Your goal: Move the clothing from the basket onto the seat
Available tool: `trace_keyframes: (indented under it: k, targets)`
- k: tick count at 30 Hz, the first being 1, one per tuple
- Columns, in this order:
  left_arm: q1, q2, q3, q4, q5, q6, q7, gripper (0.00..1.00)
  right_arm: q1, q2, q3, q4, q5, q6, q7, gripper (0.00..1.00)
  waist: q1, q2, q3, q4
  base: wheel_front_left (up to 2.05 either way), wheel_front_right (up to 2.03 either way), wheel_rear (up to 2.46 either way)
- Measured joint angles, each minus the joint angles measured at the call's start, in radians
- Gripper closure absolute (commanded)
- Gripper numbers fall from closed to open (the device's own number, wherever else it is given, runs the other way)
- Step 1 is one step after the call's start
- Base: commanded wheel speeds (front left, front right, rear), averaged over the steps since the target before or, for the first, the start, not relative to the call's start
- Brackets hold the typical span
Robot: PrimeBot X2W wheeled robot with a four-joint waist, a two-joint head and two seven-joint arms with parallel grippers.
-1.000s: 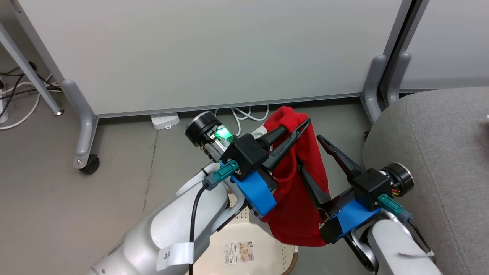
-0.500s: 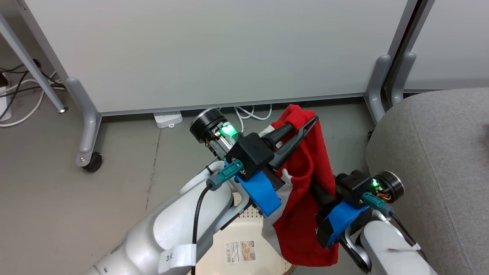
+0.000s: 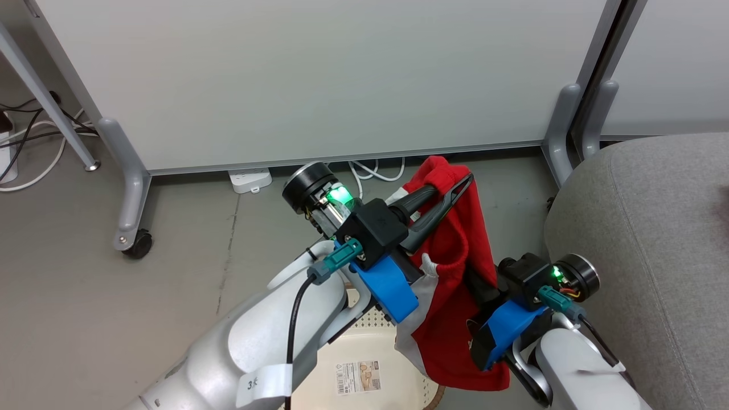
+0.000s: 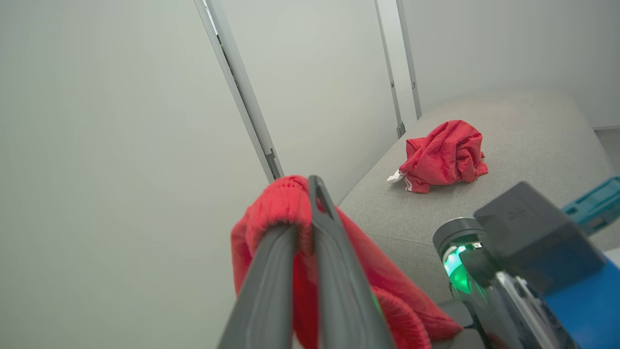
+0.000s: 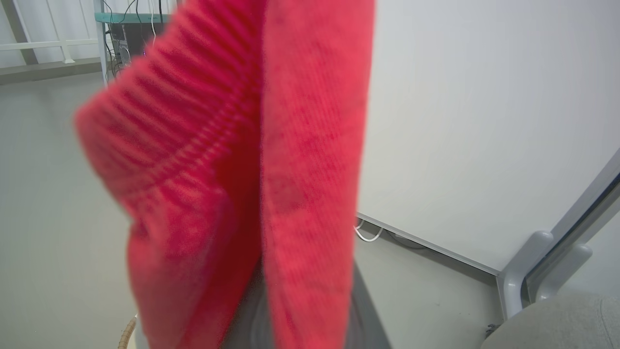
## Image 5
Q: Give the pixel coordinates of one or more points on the black box under table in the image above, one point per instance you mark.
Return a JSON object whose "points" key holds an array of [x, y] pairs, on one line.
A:
{"points": [[135, 36]]}

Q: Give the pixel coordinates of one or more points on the red cloth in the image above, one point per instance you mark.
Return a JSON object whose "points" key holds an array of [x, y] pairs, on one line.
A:
{"points": [[290, 145]]}

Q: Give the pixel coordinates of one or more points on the grey fabric sofa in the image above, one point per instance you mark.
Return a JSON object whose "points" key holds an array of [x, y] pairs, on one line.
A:
{"points": [[557, 325]]}

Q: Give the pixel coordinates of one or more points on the grey diagonal beam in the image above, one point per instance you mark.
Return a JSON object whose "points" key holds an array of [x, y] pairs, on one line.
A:
{"points": [[22, 34]]}

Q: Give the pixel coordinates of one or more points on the narrow white partition panel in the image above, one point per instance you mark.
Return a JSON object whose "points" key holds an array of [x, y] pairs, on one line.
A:
{"points": [[605, 261]]}

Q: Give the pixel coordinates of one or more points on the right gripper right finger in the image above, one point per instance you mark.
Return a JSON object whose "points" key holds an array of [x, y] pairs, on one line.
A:
{"points": [[363, 320]]}

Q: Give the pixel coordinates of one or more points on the large white partition panel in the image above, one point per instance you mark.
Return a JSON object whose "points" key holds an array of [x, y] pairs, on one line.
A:
{"points": [[484, 121]]}

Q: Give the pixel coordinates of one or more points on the white railing frame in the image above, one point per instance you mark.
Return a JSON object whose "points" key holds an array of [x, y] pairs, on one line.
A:
{"points": [[48, 44]]}

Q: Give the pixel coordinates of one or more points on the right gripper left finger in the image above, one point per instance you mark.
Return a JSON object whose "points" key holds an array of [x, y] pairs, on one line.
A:
{"points": [[254, 325]]}

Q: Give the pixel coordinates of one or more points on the grey partition leg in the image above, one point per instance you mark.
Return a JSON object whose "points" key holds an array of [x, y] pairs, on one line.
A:
{"points": [[557, 271], [513, 286]]}

